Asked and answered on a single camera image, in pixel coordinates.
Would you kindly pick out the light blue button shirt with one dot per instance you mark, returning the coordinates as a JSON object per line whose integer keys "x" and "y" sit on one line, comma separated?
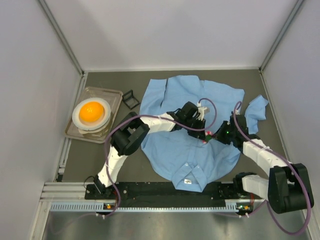
{"x": 178, "y": 157}

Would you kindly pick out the grey slotted cable duct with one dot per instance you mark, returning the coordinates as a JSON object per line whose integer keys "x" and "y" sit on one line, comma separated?
{"x": 100, "y": 207}

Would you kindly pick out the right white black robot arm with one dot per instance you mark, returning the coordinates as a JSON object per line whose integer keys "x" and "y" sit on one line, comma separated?
{"x": 287, "y": 187}

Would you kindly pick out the small black stand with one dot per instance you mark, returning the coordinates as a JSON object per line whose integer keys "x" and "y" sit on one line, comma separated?
{"x": 130, "y": 100}

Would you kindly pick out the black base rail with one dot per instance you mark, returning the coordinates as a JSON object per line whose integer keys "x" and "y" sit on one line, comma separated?
{"x": 164, "y": 194}

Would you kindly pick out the pink flower brooch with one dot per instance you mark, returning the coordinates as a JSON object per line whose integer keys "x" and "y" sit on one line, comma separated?
{"x": 208, "y": 136}

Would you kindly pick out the orange bowl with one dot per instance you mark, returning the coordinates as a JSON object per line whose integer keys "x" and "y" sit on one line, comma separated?
{"x": 91, "y": 111}

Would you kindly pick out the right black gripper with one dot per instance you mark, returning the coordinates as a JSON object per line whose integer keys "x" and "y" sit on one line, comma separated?
{"x": 220, "y": 132}

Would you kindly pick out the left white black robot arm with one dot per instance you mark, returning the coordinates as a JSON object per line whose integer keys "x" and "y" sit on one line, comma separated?
{"x": 128, "y": 136}

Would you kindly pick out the white plate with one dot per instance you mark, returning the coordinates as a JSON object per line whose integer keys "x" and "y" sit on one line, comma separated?
{"x": 85, "y": 126}

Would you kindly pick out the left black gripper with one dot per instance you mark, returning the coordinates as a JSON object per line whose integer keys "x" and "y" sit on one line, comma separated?
{"x": 198, "y": 128}

